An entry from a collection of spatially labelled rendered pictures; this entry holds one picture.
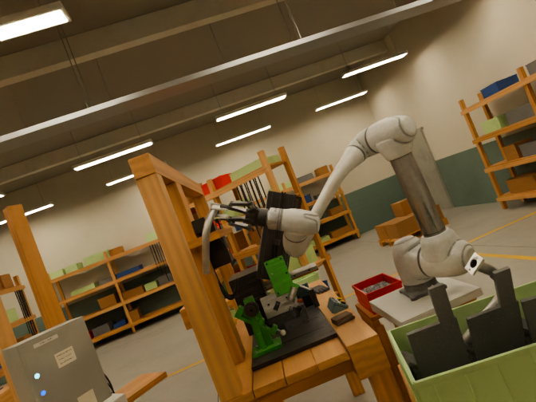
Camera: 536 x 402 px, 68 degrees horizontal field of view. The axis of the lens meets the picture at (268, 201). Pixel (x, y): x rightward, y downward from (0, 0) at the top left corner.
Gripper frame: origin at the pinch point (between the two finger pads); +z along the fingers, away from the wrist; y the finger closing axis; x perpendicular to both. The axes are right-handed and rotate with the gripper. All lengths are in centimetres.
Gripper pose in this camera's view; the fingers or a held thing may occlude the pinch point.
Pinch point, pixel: (219, 211)
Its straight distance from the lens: 165.6
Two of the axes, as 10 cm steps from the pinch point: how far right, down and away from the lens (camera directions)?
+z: -9.9, -1.2, 1.1
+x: -1.5, 3.7, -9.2
